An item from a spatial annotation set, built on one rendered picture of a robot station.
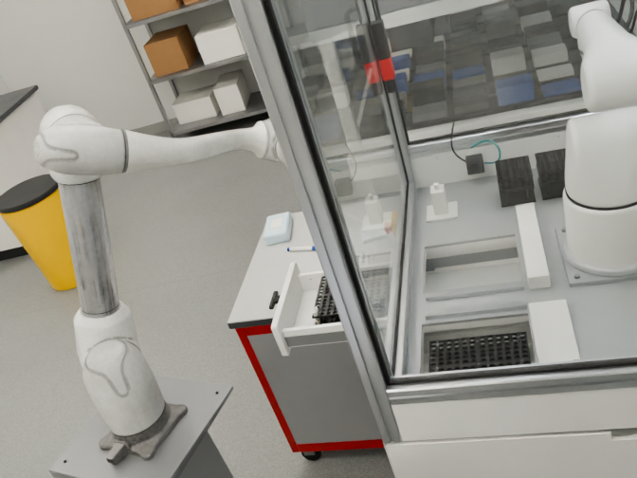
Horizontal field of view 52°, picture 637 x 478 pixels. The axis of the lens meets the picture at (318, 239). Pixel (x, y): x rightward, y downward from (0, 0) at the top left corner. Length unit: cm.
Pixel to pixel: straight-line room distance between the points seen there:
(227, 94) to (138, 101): 104
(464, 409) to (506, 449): 13
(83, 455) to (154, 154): 83
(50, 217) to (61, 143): 270
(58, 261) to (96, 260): 255
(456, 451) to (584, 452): 23
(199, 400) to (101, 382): 31
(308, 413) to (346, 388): 20
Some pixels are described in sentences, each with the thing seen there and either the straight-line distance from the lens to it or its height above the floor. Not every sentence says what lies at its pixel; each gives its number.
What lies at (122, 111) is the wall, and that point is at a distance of 642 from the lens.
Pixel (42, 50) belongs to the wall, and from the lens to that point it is 647.
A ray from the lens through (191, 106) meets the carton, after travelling 580.
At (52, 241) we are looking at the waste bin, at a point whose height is 36.
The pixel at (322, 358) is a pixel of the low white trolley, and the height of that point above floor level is 55.
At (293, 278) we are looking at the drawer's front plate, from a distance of 190.
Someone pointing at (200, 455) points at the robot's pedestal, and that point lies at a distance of 192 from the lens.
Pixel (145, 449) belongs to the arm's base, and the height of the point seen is 81.
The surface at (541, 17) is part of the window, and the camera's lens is 88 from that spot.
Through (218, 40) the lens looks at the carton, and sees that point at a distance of 545.
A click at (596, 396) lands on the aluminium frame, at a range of 126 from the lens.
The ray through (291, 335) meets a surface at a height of 88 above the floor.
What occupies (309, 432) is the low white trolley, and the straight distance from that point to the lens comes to 245.
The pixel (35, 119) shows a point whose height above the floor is 69.
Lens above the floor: 198
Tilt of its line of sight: 31 degrees down
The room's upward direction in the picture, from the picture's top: 19 degrees counter-clockwise
